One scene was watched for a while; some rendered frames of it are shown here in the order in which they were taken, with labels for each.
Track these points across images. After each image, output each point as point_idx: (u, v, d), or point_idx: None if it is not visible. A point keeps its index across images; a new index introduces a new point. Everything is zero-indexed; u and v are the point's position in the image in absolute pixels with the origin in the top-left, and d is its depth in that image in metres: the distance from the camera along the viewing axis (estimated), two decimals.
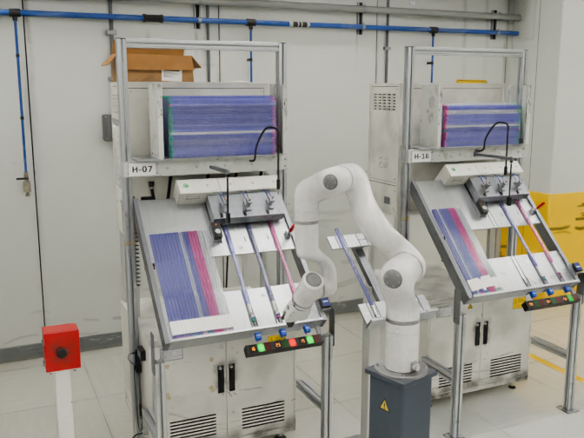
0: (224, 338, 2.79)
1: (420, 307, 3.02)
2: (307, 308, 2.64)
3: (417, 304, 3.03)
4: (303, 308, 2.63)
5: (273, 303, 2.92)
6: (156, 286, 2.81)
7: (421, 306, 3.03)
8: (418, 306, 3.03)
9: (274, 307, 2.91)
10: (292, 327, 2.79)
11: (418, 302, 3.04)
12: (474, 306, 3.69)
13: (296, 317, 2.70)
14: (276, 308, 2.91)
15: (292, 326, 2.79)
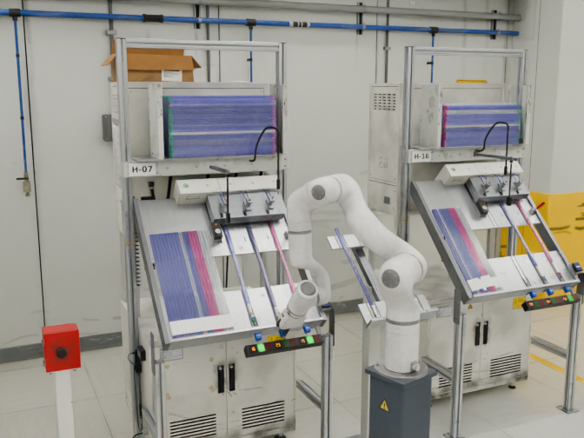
0: (224, 338, 2.79)
1: (420, 307, 3.02)
2: (301, 316, 2.68)
3: (417, 304, 3.03)
4: (298, 316, 2.68)
5: (275, 309, 2.90)
6: (156, 286, 2.81)
7: (421, 306, 3.03)
8: (418, 306, 3.03)
9: (276, 313, 2.89)
10: (287, 333, 2.84)
11: (418, 302, 3.04)
12: (474, 306, 3.69)
13: (291, 324, 2.75)
14: (279, 315, 2.89)
15: (287, 332, 2.84)
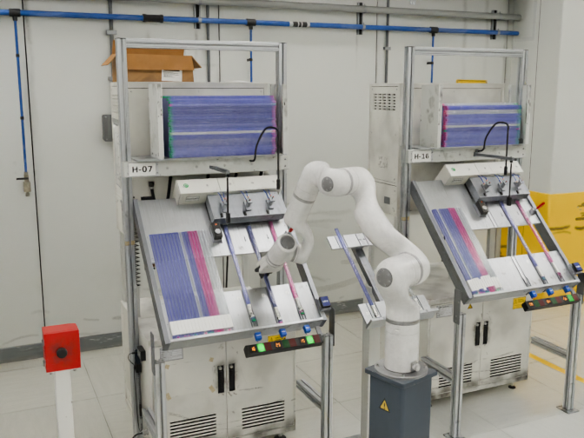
0: (224, 338, 2.79)
1: (420, 307, 3.02)
2: None
3: (417, 304, 3.03)
4: None
5: (275, 309, 2.90)
6: (156, 286, 2.81)
7: (421, 306, 3.03)
8: (418, 306, 3.03)
9: (276, 313, 2.90)
10: (259, 272, 3.02)
11: (418, 302, 3.04)
12: (474, 306, 3.69)
13: None
14: (279, 315, 2.89)
15: (259, 272, 3.02)
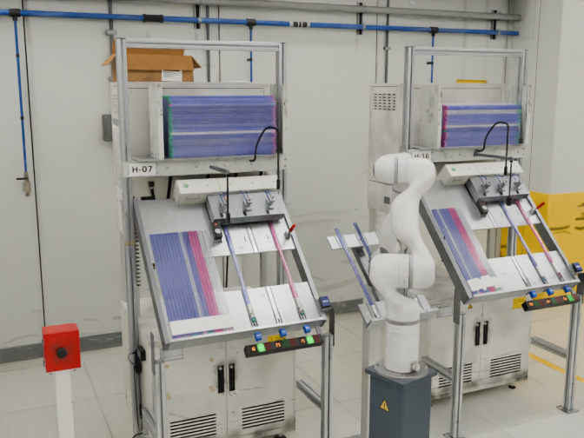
0: (224, 338, 2.79)
1: (420, 307, 3.02)
2: None
3: (417, 304, 3.03)
4: None
5: None
6: (156, 286, 2.81)
7: (421, 306, 3.03)
8: (418, 306, 3.03)
9: None
10: None
11: (418, 302, 3.04)
12: (474, 306, 3.69)
13: None
14: None
15: None
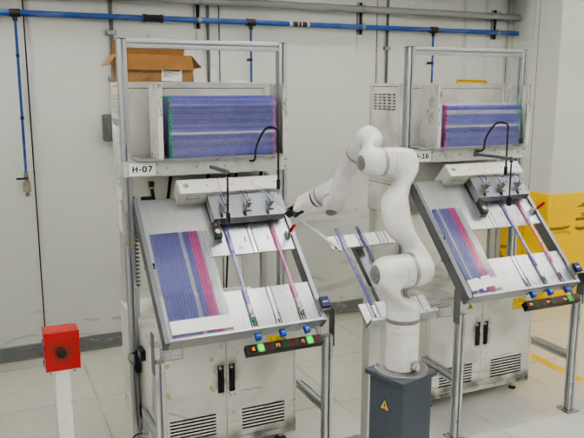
0: (224, 338, 2.79)
1: (336, 245, 3.07)
2: (312, 190, 2.88)
3: (333, 244, 3.06)
4: (314, 188, 2.89)
5: None
6: (156, 286, 2.81)
7: (336, 244, 3.07)
8: (335, 245, 3.07)
9: None
10: (284, 213, 3.00)
11: (332, 242, 3.07)
12: (474, 306, 3.69)
13: (301, 198, 2.95)
14: None
15: (285, 213, 3.00)
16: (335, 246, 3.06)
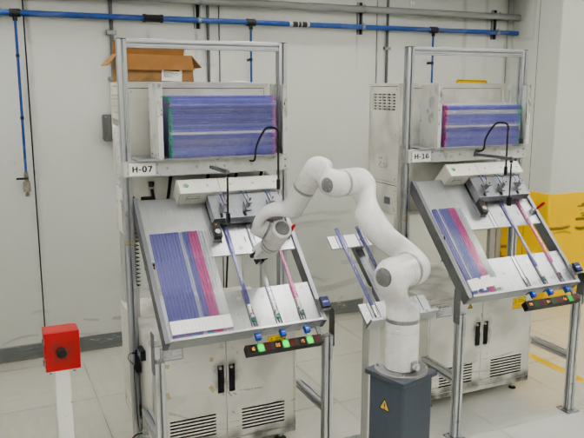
0: (224, 338, 2.79)
1: (276, 310, 2.91)
2: None
3: (274, 307, 2.91)
4: None
5: None
6: (156, 286, 2.81)
7: (277, 309, 2.91)
8: (275, 308, 2.91)
9: None
10: (254, 258, 3.06)
11: (275, 305, 2.92)
12: (474, 306, 3.69)
13: None
14: None
15: (255, 258, 3.06)
16: (274, 309, 2.91)
